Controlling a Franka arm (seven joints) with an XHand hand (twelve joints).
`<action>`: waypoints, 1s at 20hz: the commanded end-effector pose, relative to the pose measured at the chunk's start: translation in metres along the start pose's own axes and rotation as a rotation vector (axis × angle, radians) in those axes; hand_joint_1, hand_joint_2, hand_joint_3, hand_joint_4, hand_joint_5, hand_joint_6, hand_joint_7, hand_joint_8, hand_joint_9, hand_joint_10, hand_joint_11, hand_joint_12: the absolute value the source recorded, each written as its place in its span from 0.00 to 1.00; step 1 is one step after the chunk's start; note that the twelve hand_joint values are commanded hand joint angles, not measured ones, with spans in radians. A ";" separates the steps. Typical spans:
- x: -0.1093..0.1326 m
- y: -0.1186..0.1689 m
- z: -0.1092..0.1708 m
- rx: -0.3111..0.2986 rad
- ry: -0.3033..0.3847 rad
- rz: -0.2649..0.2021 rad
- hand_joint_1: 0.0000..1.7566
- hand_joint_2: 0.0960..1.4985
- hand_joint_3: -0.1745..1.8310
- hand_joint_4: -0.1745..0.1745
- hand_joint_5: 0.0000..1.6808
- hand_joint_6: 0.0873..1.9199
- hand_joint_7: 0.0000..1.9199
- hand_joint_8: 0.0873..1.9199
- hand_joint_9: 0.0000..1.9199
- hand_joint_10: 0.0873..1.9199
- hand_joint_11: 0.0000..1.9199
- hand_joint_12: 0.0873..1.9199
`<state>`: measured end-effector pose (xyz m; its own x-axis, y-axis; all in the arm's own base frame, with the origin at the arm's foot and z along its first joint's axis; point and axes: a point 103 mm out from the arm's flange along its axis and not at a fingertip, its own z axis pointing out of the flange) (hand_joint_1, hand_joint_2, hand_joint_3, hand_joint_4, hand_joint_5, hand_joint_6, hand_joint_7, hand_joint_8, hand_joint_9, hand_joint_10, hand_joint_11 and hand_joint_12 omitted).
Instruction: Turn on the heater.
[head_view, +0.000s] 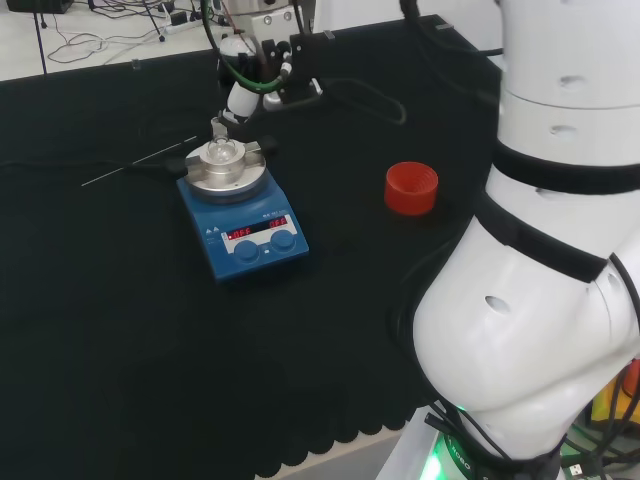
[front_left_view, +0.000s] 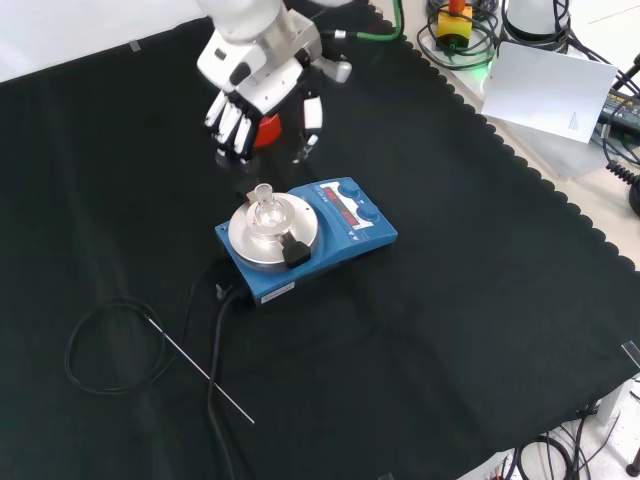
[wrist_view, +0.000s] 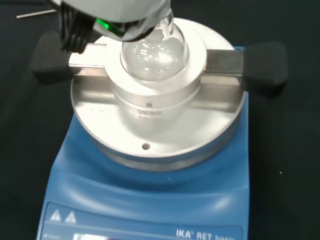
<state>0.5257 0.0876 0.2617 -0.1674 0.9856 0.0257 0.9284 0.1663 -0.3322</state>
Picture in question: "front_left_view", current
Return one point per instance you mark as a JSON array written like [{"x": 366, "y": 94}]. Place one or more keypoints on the red round cap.
[{"x": 270, "y": 132}]

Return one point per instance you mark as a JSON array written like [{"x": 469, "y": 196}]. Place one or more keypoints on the white round stand base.
[{"x": 530, "y": 20}]

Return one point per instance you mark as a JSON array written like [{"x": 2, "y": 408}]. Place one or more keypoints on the black plug on heater plate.
[{"x": 296, "y": 252}]

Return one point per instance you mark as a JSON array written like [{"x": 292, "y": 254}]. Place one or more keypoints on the thin metal probe rod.
[{"x": 200, "y": 370}]

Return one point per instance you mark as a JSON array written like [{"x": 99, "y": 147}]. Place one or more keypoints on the black power adapter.
[{"x": 620, "y": 107}]

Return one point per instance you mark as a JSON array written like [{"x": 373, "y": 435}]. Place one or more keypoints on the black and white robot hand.
[{"x": 272, "y": 87}]

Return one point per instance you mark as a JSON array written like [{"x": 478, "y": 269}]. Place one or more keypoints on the pale board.
[{"x": 545, "y": 90}]

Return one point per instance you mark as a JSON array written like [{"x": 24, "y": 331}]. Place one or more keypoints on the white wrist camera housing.
[{"x": 220, "y": 57}]

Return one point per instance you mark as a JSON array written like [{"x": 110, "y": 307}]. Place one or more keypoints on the clear tape piece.
[
  {"x": 632, "y": 355},
  {"x": 135, "y": 46}
]

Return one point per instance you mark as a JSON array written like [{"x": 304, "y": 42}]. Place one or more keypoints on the black cloth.
[{"x": 450, "y": 300}]

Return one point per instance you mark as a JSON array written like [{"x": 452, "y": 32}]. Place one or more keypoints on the clear round-bottom flask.
[{"x": 265, "y": 215}]

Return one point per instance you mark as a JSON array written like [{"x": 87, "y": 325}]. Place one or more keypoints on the yellow stop button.
[{"x": 455, "y": 25}]

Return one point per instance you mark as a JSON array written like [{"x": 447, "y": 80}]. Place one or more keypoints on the heater with blue base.
[{"x": 365, "y": 235}]

